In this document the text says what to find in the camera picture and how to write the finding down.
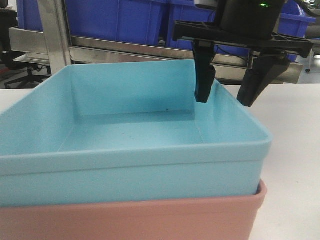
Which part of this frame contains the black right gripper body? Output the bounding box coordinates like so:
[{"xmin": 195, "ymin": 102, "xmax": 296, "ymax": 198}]
[{"xmin": 171, "ymin": 0, "xmax": 315, "ymax": 59}]

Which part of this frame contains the blue bin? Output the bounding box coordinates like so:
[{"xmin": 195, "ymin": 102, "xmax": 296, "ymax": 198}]
[
  {"xmin": 16, "ymin": 0, "xmax": 43, "ymax": 32},
  {"xmin": 276, "ymin": 4, "xmax": 317, "ymax": 63},
  {"xmin": 166, "ymin": 0, "xmax": 218, "ymax": 50},
  {"xmin": 65, "ymin": 0, "xmax": 167, "ymax": 46}
]

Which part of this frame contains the blue bin upper middle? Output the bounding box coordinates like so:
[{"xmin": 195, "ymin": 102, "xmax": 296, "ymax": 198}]
[{"xmin": 166, "ymin": 0, "xmax": 218, "ymax": 50}]

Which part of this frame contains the blue bin upper left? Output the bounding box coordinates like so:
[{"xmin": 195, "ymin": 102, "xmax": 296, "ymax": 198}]
[{"xmin": 65, "ymin": 0, "xmax": 167, "ymax": 46}]

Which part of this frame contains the pink plastic box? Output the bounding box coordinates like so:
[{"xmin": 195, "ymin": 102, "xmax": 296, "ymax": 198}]
[{"xmin": 0, "ymin": 182, "xmax": 267, "ymax": 240}]

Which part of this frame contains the black office chair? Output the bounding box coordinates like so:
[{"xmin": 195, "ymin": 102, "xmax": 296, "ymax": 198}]
[{"xmin": 0, "ymin": 9, "xmax": 55, "ymax": 90}]

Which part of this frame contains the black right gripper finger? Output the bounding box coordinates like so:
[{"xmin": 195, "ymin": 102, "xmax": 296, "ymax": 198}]
[
  {"xmin": 237, "ymin": 50, "xmax": 290, "ymax": 107},
  {"xmin": 192, "ymin": 41, "xmax": 216, "ymax": 103}
]

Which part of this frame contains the blue bin far left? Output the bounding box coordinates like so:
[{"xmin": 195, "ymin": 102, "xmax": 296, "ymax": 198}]
[{"xmin": 16, "ymin": 0, "xmax": 43, "ymax": 32}]

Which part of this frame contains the light blue plastic box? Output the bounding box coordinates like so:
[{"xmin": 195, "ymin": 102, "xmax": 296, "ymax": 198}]
[{"xmin": 0, "ymin": 60, "xmax": 272, "ymax": 207}]

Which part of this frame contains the blue bin upper right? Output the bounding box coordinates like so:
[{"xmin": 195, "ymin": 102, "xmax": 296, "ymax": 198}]
[{"xmin": 276, "ymin": 4, "xmax": 317, "ymax": 63}]

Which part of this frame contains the stainless steel shelf rack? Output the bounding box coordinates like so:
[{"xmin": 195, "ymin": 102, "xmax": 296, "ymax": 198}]
[{"xmin": 8, "ymin": 0, "xmax": 253, "ymax": 85}]

